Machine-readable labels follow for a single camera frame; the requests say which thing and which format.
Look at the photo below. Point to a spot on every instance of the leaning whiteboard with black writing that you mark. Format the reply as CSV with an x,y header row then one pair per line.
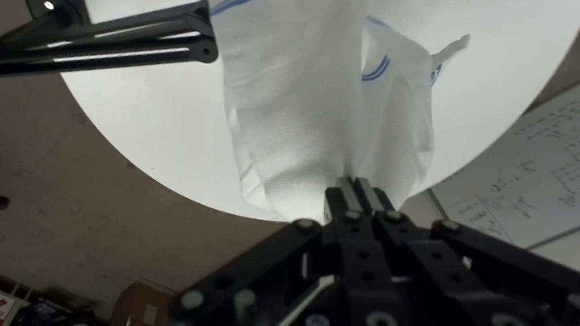
x,y
532,174

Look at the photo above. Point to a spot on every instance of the white towel with blue stripe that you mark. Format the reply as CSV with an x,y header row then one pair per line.
x,y
302,109

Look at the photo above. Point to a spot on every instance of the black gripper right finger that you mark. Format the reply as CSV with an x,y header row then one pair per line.
x,y
423,265

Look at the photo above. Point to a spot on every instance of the brown cardboard box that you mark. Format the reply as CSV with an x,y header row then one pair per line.
x,y
142,308

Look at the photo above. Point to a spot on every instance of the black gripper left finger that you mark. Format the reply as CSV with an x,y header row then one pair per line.
x,y
345,259

